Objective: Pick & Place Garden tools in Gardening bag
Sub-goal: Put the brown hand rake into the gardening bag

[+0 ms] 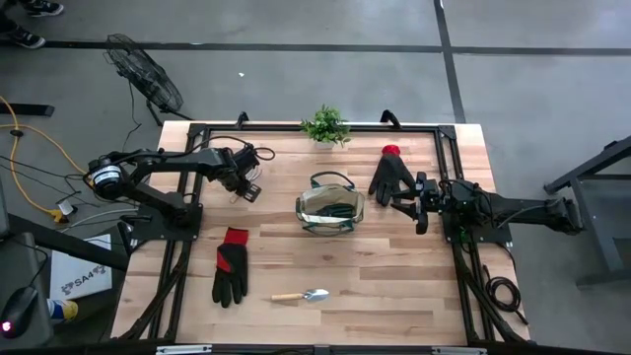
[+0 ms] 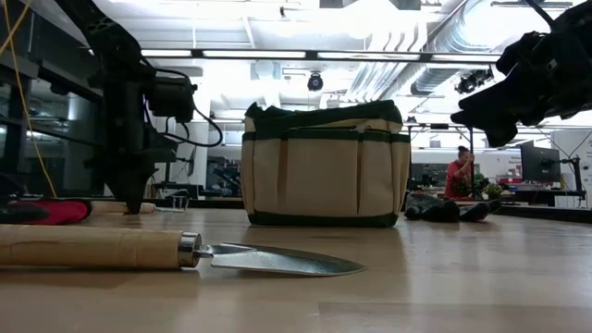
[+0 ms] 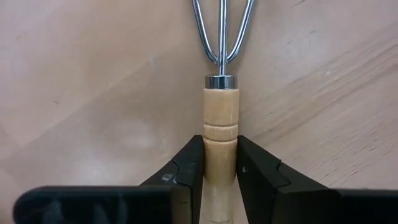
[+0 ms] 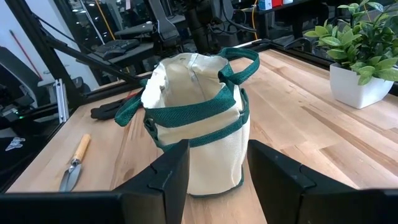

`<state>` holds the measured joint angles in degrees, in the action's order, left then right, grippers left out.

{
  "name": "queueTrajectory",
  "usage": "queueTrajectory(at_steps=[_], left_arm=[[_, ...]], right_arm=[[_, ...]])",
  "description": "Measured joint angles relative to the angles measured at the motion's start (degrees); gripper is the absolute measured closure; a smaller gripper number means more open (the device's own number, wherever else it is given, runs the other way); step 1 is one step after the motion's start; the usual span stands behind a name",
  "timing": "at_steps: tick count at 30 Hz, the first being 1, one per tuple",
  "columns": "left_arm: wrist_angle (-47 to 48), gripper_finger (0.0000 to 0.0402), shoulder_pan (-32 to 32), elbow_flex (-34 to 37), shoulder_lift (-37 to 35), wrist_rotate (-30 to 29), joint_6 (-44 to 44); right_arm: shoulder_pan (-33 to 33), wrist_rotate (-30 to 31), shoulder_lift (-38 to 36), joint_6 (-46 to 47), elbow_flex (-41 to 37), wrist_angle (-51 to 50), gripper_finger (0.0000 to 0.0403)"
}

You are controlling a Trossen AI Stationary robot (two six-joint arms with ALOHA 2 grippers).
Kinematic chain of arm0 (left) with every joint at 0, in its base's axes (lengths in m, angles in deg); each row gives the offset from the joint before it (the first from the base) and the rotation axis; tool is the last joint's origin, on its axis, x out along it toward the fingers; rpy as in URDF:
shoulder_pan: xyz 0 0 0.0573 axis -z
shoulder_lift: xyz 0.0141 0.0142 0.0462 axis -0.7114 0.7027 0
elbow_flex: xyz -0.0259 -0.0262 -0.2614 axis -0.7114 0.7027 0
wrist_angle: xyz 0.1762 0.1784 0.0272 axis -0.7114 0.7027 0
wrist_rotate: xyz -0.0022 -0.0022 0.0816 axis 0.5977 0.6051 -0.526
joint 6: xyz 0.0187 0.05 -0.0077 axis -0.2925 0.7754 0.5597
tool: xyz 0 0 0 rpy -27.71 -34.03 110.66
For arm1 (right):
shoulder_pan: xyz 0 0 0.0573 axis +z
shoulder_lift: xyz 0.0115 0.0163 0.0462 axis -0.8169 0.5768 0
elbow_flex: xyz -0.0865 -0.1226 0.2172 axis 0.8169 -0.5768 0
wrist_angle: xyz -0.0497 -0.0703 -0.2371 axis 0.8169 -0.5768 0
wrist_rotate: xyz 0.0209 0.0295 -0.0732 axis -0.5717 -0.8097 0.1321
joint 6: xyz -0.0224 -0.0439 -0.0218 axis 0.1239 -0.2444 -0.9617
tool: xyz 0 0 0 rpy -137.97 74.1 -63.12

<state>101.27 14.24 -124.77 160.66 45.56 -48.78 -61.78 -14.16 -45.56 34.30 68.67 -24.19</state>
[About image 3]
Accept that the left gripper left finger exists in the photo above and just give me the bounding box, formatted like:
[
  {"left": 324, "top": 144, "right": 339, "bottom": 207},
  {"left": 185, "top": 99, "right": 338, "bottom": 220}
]
[{"left": 12, "top": 134, "right": 205, "bottom": 224}]

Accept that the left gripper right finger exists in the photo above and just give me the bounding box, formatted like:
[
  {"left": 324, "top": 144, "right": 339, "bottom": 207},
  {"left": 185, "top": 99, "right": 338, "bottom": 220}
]
[{"left": 236, "top": 135, "right": 398, "bottom": 224}]

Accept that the hand rake wooden handle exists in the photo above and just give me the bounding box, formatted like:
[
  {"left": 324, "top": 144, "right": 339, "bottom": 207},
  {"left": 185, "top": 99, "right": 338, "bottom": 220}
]
[{"left": 191, "top": 0, "right": 256, "bottom": 224}]

